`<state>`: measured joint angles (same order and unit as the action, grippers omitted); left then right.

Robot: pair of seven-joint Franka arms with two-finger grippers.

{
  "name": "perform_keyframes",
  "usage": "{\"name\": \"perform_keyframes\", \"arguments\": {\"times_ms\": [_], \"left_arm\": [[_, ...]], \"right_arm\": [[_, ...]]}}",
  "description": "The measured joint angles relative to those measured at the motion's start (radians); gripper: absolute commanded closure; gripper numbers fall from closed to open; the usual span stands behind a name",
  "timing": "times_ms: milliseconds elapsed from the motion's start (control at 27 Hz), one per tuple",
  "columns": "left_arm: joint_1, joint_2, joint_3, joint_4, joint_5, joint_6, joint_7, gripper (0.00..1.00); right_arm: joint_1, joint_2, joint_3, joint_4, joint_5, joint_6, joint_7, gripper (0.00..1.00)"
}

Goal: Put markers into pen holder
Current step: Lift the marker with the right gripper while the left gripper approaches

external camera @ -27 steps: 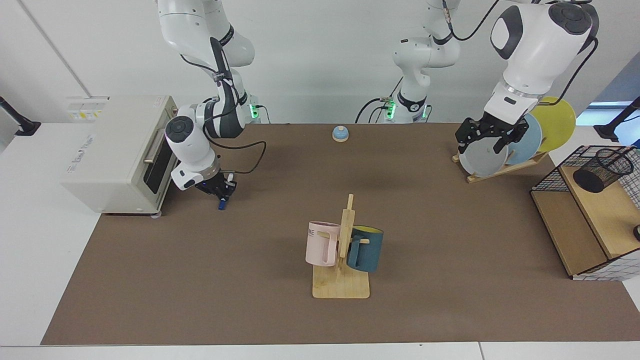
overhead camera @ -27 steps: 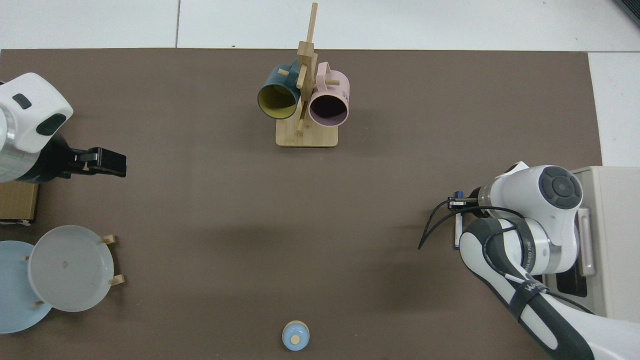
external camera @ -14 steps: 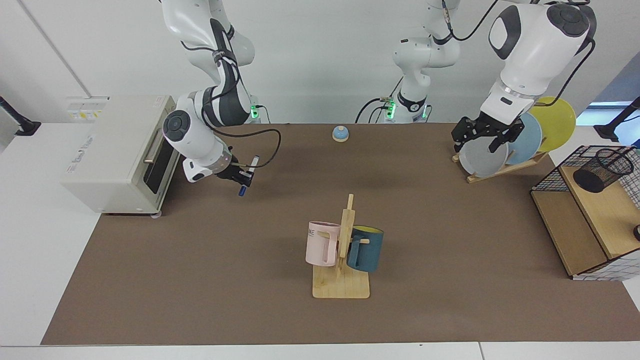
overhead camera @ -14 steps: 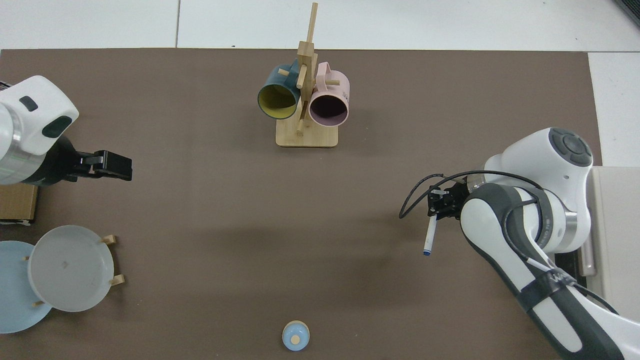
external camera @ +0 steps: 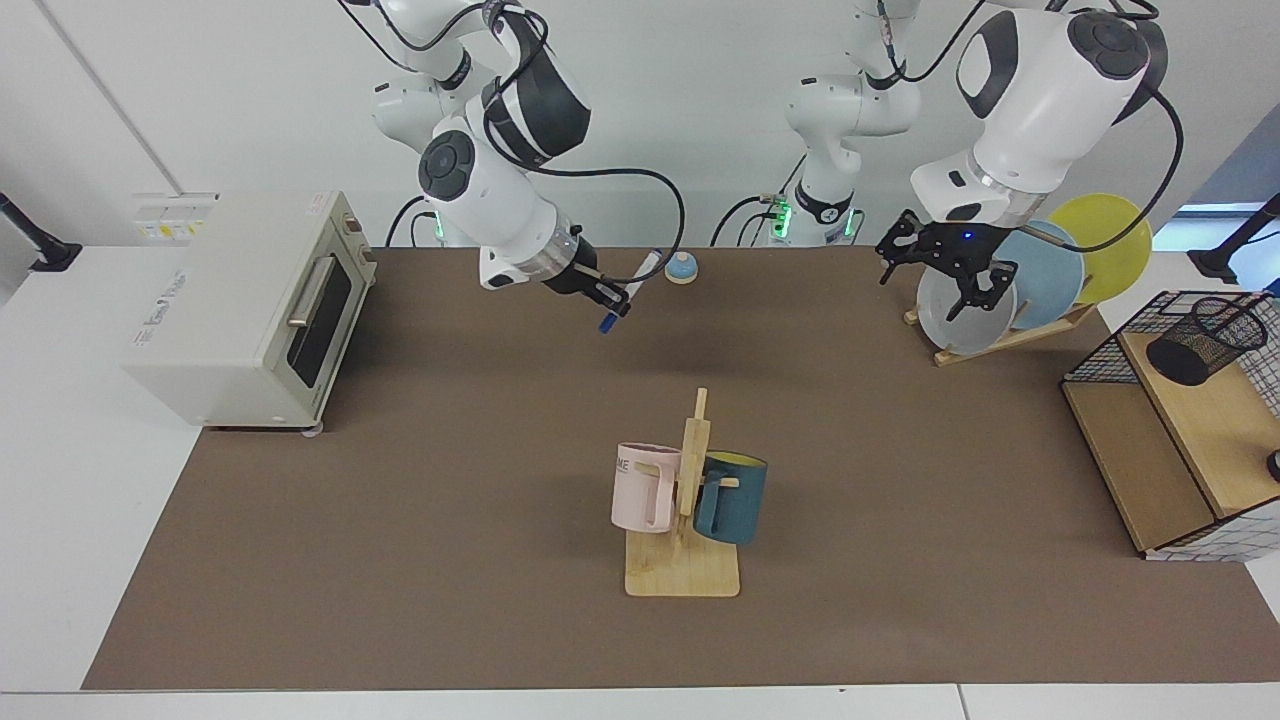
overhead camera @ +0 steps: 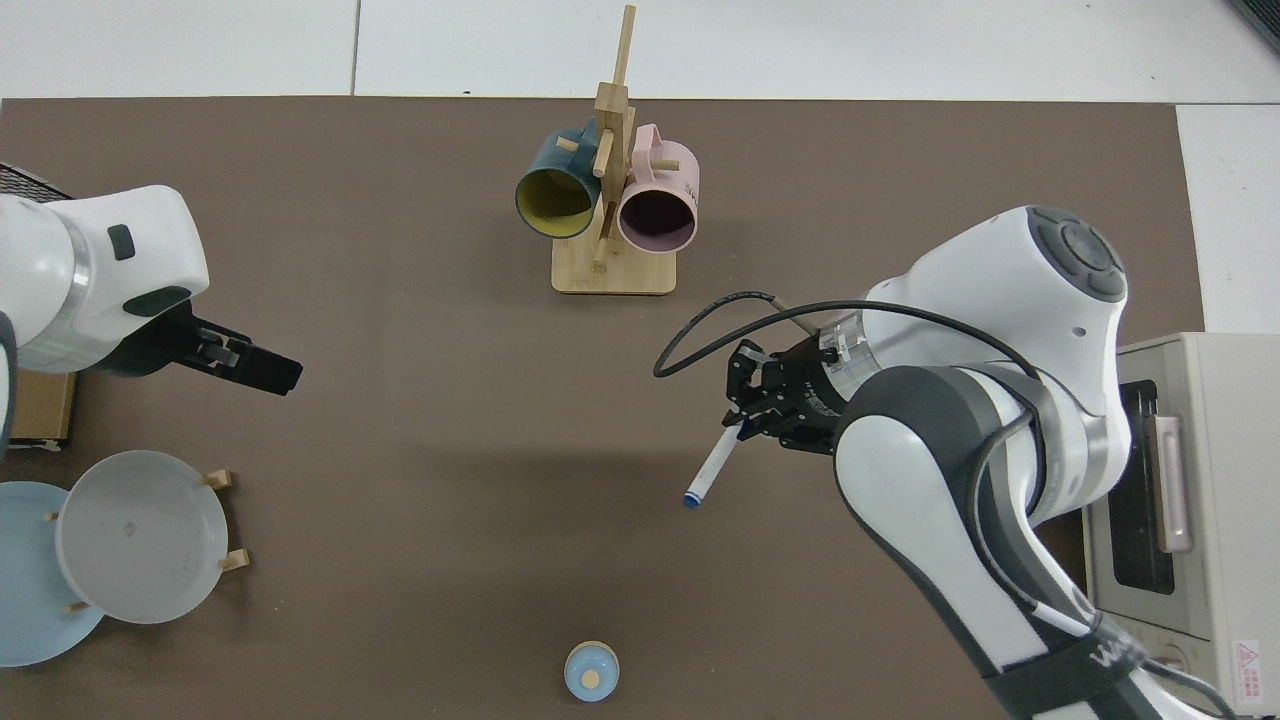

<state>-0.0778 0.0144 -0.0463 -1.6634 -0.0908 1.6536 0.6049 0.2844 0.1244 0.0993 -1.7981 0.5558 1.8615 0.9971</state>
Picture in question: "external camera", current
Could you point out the blue and white marker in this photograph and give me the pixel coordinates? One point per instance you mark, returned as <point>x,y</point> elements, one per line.
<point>645,268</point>

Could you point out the black mesh pen holder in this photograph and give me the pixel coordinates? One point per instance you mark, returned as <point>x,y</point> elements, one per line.
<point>1200,345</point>

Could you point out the grey plate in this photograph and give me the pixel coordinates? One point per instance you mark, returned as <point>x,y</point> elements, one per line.
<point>940,330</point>

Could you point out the wooden plate rack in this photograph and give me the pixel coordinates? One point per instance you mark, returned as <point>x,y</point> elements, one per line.
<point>1000,343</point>

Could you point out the small blue round bell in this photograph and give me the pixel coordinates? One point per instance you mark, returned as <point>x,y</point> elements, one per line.
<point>683,270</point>

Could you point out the light blue plate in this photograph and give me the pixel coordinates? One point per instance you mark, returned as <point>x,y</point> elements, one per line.
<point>1050,275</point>

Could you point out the yellow plate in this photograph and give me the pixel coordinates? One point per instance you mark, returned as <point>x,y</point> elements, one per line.
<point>1110,240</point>

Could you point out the pink cup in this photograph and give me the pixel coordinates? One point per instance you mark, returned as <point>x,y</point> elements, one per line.
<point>640,490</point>

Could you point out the teal cup with yellow inside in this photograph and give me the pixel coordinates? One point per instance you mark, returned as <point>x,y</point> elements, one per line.
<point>735,500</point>

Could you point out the wooden cup stand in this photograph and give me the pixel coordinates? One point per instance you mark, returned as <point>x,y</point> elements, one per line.
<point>685,570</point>

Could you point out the brown table cloth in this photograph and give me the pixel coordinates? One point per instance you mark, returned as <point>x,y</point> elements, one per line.
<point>500,560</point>

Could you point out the small black round object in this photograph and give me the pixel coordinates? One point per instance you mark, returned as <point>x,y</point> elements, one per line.
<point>1274,465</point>

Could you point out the pale toaster oven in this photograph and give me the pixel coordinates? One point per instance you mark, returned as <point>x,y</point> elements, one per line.
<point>210,320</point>

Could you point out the white wall socket panel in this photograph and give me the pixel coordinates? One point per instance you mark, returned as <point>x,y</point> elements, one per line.
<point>175,215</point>

